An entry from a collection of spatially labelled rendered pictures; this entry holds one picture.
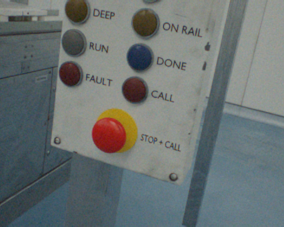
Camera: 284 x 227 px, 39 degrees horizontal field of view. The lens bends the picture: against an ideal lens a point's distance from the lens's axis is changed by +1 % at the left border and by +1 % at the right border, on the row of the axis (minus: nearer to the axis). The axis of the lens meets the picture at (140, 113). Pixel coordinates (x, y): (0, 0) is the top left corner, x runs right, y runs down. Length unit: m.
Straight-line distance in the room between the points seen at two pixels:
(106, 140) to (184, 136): 0.08
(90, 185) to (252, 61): 3.56
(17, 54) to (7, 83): 0.13
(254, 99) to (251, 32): 0.64
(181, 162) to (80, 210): 0.21
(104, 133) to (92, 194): 0.17
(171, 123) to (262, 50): 3.62
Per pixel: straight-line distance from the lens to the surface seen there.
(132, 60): 0.43
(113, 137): 0.43
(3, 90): 1.56
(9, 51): 1.46
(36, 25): 1.55
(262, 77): 4.06
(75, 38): 0.46
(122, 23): 0.44
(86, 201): 0.59
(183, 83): 0.42
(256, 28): 4.04
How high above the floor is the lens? 1.06
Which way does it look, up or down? 17 degrees down
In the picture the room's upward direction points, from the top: 9 degrees clockwise
